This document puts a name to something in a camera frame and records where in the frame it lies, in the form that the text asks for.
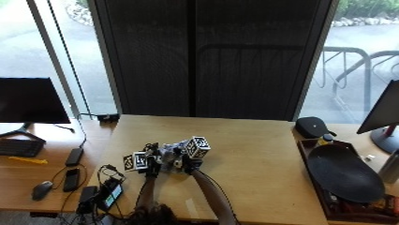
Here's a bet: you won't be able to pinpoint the dark slatted panel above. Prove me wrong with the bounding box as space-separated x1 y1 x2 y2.
88 0 339 122

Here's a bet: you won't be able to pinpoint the smartphone with lit screen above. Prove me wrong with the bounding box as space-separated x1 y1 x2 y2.
97 178 125 211

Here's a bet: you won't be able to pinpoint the white marker cube, glove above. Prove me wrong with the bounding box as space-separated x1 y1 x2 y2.
122 151 150 173
185 135 211 159

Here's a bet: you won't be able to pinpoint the metal bicycle rack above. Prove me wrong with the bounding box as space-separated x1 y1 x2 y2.
314 46 399 117

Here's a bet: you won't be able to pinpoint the black oval plate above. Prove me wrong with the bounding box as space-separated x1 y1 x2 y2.
306 143 387 204

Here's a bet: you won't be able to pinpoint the black computer monitor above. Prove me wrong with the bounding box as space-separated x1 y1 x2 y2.
0 77 72 144

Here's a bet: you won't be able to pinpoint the black hanging cable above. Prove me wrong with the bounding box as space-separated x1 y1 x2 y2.
47 0 93 148

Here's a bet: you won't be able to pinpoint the black power adapter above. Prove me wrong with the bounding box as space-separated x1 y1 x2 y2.
64 147 85 167

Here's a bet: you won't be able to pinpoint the person's right hand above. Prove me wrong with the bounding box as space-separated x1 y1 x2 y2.
172 146 205 175

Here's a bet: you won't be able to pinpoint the black zip pouch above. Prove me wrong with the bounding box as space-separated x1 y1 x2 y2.
294 116 338 140

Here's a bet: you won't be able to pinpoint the small bottle with dark cap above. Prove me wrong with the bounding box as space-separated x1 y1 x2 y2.
317 133 335 147

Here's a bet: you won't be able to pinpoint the white marker cube, left glove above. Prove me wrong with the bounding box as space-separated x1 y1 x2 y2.
122 151 150 173

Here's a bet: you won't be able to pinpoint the white marker cube, right glove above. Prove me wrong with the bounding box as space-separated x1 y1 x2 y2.
185 135 211 159

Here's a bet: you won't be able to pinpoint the black battery pack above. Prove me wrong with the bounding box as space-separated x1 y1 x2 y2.
76 186 100 215

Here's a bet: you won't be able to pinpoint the yellow flat tool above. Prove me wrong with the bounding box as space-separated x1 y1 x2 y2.
8 156 49 165

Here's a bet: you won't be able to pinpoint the the person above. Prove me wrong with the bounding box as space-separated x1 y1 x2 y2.
124 203 181 225

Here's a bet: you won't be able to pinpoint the silver metal bottle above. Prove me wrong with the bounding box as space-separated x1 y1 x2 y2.
376 149 399 185

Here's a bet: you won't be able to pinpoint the black smartphone, dark screen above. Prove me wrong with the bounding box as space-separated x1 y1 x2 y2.
63 168 81 193

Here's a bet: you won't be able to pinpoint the dark wooden tray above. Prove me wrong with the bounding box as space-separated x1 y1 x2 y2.
297 138 399 225

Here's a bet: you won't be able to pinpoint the black cable hub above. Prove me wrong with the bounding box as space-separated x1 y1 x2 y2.
96 113 121 124

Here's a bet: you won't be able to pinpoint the grey computer mouse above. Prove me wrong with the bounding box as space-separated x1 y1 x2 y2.
31 180 55 202

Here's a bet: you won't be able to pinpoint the tangled black cables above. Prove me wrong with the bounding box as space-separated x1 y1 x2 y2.
49 163 128 225

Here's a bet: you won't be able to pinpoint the person's left hand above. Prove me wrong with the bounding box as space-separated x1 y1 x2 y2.
144 142 165 179

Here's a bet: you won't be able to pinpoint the grey patterned cloth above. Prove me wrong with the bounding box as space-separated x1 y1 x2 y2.
156 139 197 173

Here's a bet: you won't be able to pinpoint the monitor with red-striped stand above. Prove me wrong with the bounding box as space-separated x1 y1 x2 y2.
355 79 399 154

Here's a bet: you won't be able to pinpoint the black keyboard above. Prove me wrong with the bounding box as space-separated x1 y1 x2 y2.
0 138 47 158

